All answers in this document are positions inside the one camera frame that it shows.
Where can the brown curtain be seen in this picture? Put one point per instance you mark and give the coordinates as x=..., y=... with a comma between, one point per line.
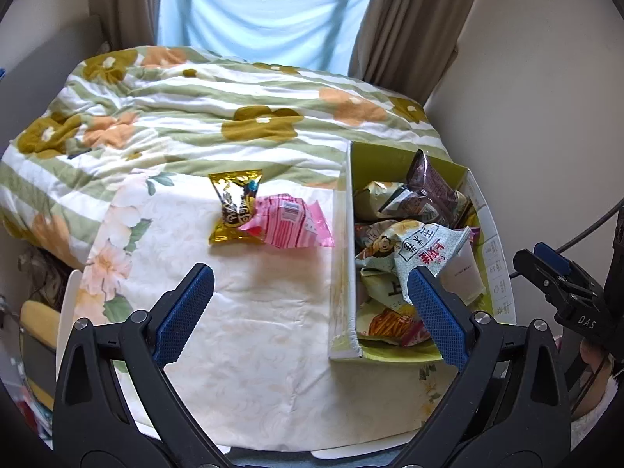
x=414, y=29
x=126, y=5

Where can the yellow cushioned chair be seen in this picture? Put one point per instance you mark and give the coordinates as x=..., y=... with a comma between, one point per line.
x=41, y=317

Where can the grey bed headboard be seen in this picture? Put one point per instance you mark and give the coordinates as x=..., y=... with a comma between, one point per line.
x=53, y=68

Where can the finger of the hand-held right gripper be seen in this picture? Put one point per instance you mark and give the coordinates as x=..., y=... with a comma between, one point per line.
x=546, y=278
x=553, y=256

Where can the cheese stick snack bag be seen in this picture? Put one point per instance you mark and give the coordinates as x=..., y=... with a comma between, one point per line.
x=385, y=324

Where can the grey-green snack bag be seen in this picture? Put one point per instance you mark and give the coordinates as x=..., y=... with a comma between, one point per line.
x=429, y=251

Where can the floral striped blanket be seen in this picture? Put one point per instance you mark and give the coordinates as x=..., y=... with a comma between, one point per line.
x=219, y=102

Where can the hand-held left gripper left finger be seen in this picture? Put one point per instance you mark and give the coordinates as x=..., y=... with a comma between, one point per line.
x=187, y=312

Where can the light blue sheer curtain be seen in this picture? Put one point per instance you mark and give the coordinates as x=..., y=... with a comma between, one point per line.
x=263, y=14

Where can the gold snack packet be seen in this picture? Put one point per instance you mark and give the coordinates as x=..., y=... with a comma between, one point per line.
x=234, y=204

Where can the cartoon print snack packet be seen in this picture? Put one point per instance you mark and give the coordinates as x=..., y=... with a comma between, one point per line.
x=378, y=246

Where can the yellow-green cardboard box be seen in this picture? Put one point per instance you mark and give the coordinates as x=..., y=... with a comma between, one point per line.
x=343, y=253

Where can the pink snack packet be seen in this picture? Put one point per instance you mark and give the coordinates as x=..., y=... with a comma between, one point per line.
x=418, y=336
x=287, y=224

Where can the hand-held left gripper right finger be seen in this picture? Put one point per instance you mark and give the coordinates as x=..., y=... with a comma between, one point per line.
x=438, y=317

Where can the person's right forearm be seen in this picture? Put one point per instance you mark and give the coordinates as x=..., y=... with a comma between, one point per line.
x=599, y=424

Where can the cream floral tablecloth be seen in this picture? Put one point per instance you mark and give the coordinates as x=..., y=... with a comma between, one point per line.
x=243, y=302

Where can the green white snack packet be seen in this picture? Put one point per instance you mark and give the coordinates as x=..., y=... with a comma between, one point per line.
x=378, y=197

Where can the person's right hand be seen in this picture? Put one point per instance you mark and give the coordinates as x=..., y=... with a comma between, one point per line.
x=594, y=370

